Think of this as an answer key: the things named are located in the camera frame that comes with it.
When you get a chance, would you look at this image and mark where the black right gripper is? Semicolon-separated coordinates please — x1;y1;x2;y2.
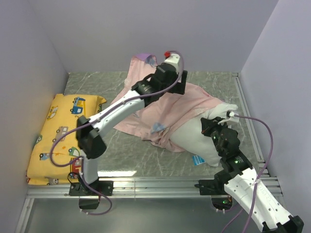
201;116;228;156

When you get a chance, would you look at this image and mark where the white pillow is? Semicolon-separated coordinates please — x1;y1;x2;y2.
170;102;238;167

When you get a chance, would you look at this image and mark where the pink purple pillowcase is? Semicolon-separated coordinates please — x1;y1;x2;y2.
110;52;225;153

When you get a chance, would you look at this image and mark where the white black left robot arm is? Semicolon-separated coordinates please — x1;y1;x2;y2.
76;61;186;195

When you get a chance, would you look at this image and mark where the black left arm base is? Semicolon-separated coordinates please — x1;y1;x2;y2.
69;180;114;210

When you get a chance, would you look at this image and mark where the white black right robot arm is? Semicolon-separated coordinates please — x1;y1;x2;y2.
196;117;304;233

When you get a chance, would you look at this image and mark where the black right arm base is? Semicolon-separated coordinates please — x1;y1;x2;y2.
194;179;238;214

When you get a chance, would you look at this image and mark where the blue pillow care label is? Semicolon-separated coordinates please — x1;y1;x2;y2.
192;155;206;166

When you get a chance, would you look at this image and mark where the yellow cartoon car pillow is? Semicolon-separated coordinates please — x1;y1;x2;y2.
27;94;106;185

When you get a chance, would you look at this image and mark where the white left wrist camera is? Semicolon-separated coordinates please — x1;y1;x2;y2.
164;51;184;74

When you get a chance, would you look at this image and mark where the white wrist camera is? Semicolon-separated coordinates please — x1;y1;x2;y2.
218;110;240;125
164;51;184;74

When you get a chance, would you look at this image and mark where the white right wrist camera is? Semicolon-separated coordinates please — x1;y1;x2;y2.
218;110;240;125

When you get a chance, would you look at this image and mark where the aluminium frame rail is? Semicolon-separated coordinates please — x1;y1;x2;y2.
16;72;286;233

